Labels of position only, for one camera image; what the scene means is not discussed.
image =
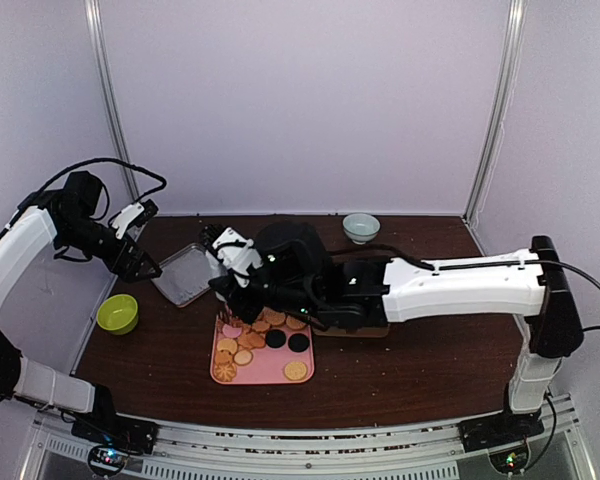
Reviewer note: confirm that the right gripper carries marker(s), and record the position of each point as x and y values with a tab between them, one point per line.
224	284

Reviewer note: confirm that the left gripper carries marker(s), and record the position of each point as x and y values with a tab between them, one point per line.
126	271

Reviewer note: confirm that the silver metal tin lid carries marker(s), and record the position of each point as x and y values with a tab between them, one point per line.
185	275

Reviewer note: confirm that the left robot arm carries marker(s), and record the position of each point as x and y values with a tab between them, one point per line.
64	222

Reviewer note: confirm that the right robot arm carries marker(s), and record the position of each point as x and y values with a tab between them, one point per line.
378	285

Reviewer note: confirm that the pink round cookie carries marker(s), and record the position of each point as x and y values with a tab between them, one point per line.
230	331

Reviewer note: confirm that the green bowl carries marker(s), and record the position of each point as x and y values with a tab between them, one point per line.
118	315

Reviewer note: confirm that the black sandwich cookie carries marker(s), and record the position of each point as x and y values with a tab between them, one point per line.
275	338
298	343

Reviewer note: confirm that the pink tray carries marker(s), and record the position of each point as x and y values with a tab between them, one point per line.
257	364

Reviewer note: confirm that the swirl butter cookie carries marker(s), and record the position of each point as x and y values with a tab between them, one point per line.
225	372

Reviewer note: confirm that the gold cookie tin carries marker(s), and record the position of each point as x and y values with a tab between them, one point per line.
360	333

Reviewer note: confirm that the yellow round cookie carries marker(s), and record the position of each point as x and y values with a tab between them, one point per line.
295	371

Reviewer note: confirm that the pale blue ceramic bowl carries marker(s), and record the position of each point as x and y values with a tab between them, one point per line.
361	228

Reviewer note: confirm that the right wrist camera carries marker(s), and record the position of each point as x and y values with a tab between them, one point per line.
291	250

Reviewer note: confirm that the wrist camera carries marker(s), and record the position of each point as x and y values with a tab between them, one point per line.
291	250
81	193

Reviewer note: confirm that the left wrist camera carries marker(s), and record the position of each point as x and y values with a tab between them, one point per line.
81	193

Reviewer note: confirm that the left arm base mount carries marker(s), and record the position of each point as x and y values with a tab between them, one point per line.
126	434

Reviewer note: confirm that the aluminium corner post left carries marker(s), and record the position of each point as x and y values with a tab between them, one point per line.
96	32

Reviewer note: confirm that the aluminium corner post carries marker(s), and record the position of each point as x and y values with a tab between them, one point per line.
495	128
96	32

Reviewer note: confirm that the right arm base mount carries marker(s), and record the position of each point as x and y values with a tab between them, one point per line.
498	429

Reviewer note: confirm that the aluminium corner post right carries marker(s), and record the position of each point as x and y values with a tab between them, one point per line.
495	128

